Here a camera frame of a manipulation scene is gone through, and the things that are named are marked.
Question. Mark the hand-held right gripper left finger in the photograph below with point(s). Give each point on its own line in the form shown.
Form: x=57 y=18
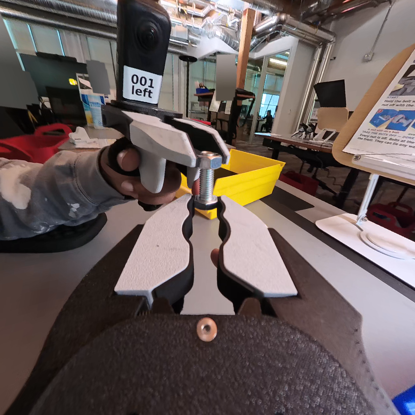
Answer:
x=159 y=253

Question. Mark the white crumpled paper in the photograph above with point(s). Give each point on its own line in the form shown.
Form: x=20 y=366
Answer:
x=82 y=137

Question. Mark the person's left hand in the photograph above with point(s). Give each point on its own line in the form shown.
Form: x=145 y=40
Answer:
x=171 y=186

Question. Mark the person's right hand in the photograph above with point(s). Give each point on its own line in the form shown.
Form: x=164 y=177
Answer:
x=214 y=256

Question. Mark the person's left forearm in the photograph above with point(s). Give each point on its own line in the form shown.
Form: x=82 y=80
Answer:
x=48 y=194

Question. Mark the yellow plastic bin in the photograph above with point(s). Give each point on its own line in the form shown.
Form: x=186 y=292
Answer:
x=253 y=181

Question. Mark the printed instruction sheet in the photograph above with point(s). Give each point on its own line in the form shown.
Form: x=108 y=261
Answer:
x=389 y=113

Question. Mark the black wrist rest pad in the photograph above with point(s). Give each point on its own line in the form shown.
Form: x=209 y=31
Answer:
x=64 y=235

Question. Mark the wooden document stand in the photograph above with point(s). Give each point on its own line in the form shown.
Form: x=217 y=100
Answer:
x=356 y=97

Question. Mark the spare hand-held gripper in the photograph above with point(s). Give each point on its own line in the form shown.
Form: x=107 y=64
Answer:
x=304 y=131

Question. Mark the blue plastic bin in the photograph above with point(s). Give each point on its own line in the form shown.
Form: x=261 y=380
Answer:
x=405 y=403

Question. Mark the red plastic crate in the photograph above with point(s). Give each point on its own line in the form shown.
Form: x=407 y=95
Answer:
x=39 y=142

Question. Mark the wooden edged desk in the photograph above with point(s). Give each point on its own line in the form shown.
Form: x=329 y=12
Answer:
x=291 y=140

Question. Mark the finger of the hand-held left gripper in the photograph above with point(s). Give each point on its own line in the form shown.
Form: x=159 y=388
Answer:
x=162 y=139
x=207 y=133

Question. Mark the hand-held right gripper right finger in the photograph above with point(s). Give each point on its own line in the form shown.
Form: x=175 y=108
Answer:
x=256 y=259

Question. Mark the blue white package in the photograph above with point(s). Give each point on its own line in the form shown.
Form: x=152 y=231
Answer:
x=94 y=110

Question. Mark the silver hex nut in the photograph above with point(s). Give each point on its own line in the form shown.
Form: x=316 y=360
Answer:
x=206 y=204

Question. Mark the black panel on wooden stand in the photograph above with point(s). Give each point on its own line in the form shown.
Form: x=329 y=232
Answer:
x=330 y=97

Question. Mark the black bin divider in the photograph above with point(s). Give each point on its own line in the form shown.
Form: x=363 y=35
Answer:
x=227 y=174

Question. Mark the silver hex bolt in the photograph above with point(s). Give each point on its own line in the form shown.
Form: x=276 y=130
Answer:
x=207 y=181

